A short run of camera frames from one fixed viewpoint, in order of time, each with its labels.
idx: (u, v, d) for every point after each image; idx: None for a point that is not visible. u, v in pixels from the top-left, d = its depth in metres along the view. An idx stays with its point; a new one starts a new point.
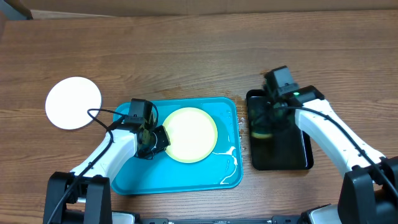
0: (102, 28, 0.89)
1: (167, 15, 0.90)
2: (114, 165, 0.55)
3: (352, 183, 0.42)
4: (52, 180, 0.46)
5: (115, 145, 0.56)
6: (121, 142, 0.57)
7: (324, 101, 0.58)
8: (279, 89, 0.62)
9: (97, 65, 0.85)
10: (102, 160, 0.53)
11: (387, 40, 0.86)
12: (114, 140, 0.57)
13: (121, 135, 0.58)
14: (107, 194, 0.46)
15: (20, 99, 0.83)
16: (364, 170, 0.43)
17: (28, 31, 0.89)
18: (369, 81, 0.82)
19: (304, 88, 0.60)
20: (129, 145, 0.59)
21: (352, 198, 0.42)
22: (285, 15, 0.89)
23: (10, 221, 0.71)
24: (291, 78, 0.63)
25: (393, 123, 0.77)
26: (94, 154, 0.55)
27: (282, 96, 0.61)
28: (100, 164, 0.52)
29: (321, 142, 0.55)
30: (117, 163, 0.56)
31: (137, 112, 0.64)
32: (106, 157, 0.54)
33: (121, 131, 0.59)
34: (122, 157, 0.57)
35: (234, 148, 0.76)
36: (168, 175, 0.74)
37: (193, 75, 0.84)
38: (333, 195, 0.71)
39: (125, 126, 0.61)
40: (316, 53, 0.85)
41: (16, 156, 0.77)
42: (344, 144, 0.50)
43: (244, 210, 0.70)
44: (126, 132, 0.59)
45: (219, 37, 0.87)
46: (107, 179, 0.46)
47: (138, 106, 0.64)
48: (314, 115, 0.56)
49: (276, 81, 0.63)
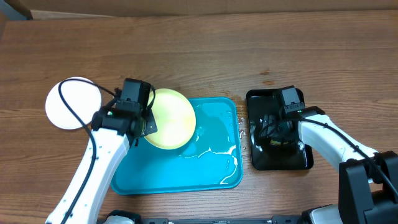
0: (102, 28, 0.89)
1: (167, 15, 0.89)
2: (101, 190, 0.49)
3: (346, 171, 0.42)
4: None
5: (101, 163, 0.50)
6: (108, 157, 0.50)
7: (325, 116, 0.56)
8: (285, 106, 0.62)
9: (97, 65, 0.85)
10: (86, 191, 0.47)
11: (387, 40, 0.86)
12: (96, 156, 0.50)
13: (107, 145, 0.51)
14: None
15: (19, 98, 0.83)
16: (357, 162, 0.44)
17: (28, 31, 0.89)
18: (369, 81, 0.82)
19: (310, 107, 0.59)
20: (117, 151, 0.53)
21: (347, 189, 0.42)
22: (286, 15, 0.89)
23: (10, 221, 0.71)
24: (298, 98, 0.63)
25: (393, 123, 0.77)
26: (77, 180, 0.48)
27: (287, 114, 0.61)
28: (83, 204, 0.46)
29: (320, 148, 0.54)
30: (105, 183, 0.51)
31: (131, 96, 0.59)
32: (89, 184, 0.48)
33: (106, 138, 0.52)
34: (111, 168, 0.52)
35: (234, 148, 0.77)
36: (168, 175, 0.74)
37: (193, 75, 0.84)
38: (333, 195, 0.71)
39: (114, 118, 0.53)
40: (316, 53, 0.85)
41: (16, 156, 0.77)
42: (339, 142, 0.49)
43: (244, 210, 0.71)
44: (114, 134, 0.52)
45: (219, 37, 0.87)
46: None
47: (134, 89, 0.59)
48: (314, 124, 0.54)
49: (283, 99, 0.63)
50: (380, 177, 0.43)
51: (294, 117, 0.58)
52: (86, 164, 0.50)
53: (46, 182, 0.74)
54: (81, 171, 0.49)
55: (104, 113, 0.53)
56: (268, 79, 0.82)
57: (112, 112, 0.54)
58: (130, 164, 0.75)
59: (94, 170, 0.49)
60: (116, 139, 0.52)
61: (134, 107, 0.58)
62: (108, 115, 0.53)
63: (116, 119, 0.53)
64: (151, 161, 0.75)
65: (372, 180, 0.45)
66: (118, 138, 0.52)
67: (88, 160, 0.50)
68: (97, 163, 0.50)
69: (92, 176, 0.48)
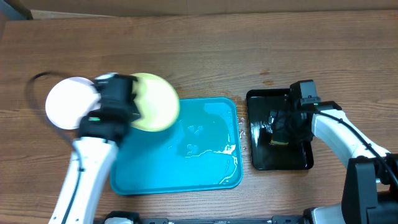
0: (102, 28, 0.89)
1: (167, 15, 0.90)
2: (92, 201, 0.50)
3: (355, 167, 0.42)
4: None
5: (87, 176, 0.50)
6: (94, 168, 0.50)
7: (342, 112, 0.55)
8: (301, 99, 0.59)
9: (97, 65, 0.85)
10: (75, 204, 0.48)
11: (387, 40, 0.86)
12: (84, 167, 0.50)
13: (92, 157, 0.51)
14: None
15: (19, 99, 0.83)
16: (369, 159, 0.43)
17: (28, 30, 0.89)
18: (369, 81, 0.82)
19: (326, 102, 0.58)
20: (107, 159, 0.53)
21: (354, 184, 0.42)
22: (285, 15, 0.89)
23: (10, 221, 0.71)
24: (316, 91, 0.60)
25: (393, 123, 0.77)
26: (66, 190, 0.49)
27: (302, 106, 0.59)
28: (72, 216, 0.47)
29: (331, 142, 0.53)
30: (96, 192, 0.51)
31: (115, 95, 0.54)
32: (81, 197, 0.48)
33: (92, 147, 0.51)
34: (100, 177, 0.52)
35: (234, 148, 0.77)
36: (168, 175, 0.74)
37: (193, 75, 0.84)
38: (333, 195, 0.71)
39: (99, 126, 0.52)
40: (316, 53, 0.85)
41: (15, 156, 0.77)
42: (352, 139, 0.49)
43: (244, 210, 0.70)
44: (101, 145, 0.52)
45: (219, 37, 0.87)
46: None
47: (114, 85, 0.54)
48: (329, 118, 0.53)
49: (300, 92, 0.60)
50: (388, 177, 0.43)
51: (310, 109, 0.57)
52: (73, 176, 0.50)
53: (46, 182, 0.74)
54: (68, 187, 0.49)
55: (88, 121, 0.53)
56: (268, 79, 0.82)
57: (99, 118, 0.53)
58: (129, 165, 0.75)
59: (82, 183, 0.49)
60: (103, 147, 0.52)
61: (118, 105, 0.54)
62: (93, 121, 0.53)
63: (103, 127, 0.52)
64: (150, 161, 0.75)
65: (380, 181, 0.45)
66: (104, 145, 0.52)
67: (75, 173, 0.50)
68: (86, 175, 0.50)
69: (81, 190, 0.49)
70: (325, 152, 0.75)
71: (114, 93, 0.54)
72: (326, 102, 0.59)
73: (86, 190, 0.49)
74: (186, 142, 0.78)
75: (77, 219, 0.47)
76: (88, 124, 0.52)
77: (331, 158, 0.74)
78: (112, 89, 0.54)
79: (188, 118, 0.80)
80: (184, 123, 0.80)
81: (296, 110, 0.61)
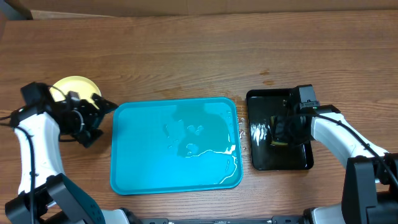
0: (102, 28, 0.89)
1: (167, 15, 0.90)
2: (54, 152, 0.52)
3: (354, 166, 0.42)
4: (9, 213, 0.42)
5: (37, 138, 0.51)
6: (41, 132, 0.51)
7: (340, 114, 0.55)
8: (300, 102, 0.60)
9: (97, 65, 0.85)
10: (38, 157, 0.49)
11: (387, 40, 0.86)
12: (31, 134, 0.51)
13: (34, 124, 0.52)
14: (74, 191, 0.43)
15: (20, 99, 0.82)
16: (367, 158, 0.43)
17: (28, 31, 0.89)
18: (369, 81, 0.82)
19: (324, 105, 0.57)
20: (50, 124, 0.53)
21: (353, 183, 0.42)
22: (285, 15, 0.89)
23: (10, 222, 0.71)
24: (314, 96, 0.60)
25: (393, 123, 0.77)
26: (25, 157, 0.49)
27: (302, 109, 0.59)
28: (41, 164, 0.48)
29: (331, 145, 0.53)
30: (54, 149, 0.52)
31: (35, 96, 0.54)
32: (40, 152, 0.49)
33: (32, 121, 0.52)
34: (52, 139, 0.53)
35: (234, 148, 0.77)
36: (167, 174, 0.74)
37: (193, 75, 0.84)
38: (333, 195, 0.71)
39: (27, 111, 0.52)
40: (316, 53, 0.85)
41: (16, 156, 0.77)
42: (351, 139, 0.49)
43: (244, 210, 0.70)
44: (37, 117, 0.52)
45: (219, 37, 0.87)
46: (61, 176, 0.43)
47: (30, 89, 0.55)
48: (328, 120, 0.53)
49: (300, 96, 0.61)
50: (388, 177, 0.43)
51: (308, 112, 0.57)
52: (25, 147, 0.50)
53: None
54: (25, 155, 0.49)
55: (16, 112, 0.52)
56: (268, 79, 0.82)
57: (24, 108, 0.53)
58: (129, 165, 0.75)
59: (35, 143, 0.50)
60: (40, 117, 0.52)
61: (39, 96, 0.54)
62: (20, 111, 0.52)
63: (31, 113, 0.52)
64: (150, 161, 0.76)
65: (380, 181, 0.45)
66: (40, 117, 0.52)
67: (25, 142, 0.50)
68: (35, 138, 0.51)
69: (37, 149, 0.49)
70: (324, 152, 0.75)
71: (33, 94, 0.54)
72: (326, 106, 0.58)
73: (41, 145, 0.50)
74: (185, 142, 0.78)
75: (44, 165, 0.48)
76: (14, 120, 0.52)
77: (331, 158, 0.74)
78: (31, 92, 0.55)
79: (188, 118, 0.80)
80: (184, 124, 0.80)
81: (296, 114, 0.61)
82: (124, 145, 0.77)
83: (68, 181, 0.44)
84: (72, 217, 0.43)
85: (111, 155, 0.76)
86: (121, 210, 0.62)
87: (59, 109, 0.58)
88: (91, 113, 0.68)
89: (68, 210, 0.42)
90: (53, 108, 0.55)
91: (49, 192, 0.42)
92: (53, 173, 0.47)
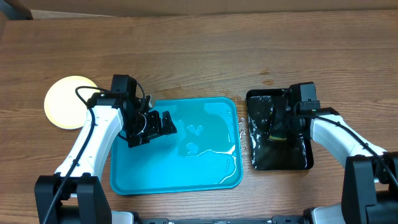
0: (102, 28, 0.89)
1: (167, 15, 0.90)
2: (104, 149, 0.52)
3: (352, 165, 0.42)
4: (37, 186, 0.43)
5: (99, 129, 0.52)
6: (106, 124, 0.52)
7: (339, 116, 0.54)
8: (301, 102, 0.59)
9: (97, 65, 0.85)
10: (88, 149, 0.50)
11: (387, 40, 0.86)
12: (96, 123, 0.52)
13: (104, 116, 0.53)
14: (97, 195, 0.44)
15: (19, 99, 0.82)
16: (366, 158, 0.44)
17: (28, 31, 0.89)
18: (369, 81, 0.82)
19: (323, 108, 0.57)
20: (115, 122, 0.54)
21: (352, 182, 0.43)
22: (285, 15, 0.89)
23: (10, 221, 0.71)
24: (316, 95, 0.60)
25: (393, 123, 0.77)
26: (78, 141, 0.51)
27: (302, 111, 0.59)
28: (87, 156, 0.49)
29: (330, 145, 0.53)
30: (106, 146, 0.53)
31: (120, 87, 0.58)
32: (93, 144, 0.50)
33: (104, 110, 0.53)
34: (109, 135, 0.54)
35: (234, 148, 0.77)
36: (168, 174, 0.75)
37: (193, 75, 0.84)
38: (333, 195, 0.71)
39: (106, 99, 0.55)
40: (316, 53, 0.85)
41: (16, 156, 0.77)
42: (349, 139, 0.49)
43: (244, 210, 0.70)
44: (108, 109, 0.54)
45: (219, 37, 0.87)
46: (96, 178, 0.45)
47: (121, 81, 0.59)
48: (328, 122, 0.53)
49: (300, 95, 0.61)
50: (387, 177, 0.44)
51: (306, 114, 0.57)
52: (86, 132, 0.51)
53: None
54: (81, 140, 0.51)
55: (97, 95, 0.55)
56: (268, 79, 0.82)
57: (106, 95, 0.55)
58: (130, 165, 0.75)
59: (94, 132, 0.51)
60: (112, 111, 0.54)
61: (124, 89, 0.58)
62: (101, 96, 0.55)
63: (108, 102, 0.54)
64: (150, 161, 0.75)
65: (379, 181, 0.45)
66: (112, 111, 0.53)
67: (89, 128, 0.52)
68: (97, 129, 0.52)
69: (92, 140, 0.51)
70: (325, 152, 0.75)
71: (120, 85, 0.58)
72: (322, 108, 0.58)
73: (97, 139, 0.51)
74: (185, 142, 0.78)
75: (88, 158, 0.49)
76: (92, 102, 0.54)
77: (331, 158, 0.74)
78: (120, 83, 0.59)
79: (188, 118, 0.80)
80: (184, 124, 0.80)
81: (295, 113, 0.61)
82: (124, 145, 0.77)
83: (99, 184, 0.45)
84: (84, 219, 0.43)
85: (111, 154, 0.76)
86: (131, 214, 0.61)
87: (133, 109, 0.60)
88: (154, 126, 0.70)
89: (83, 210, 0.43)
90: (128, 107, 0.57)
91: (77, 186, 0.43)
92: (90, 173, 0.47)
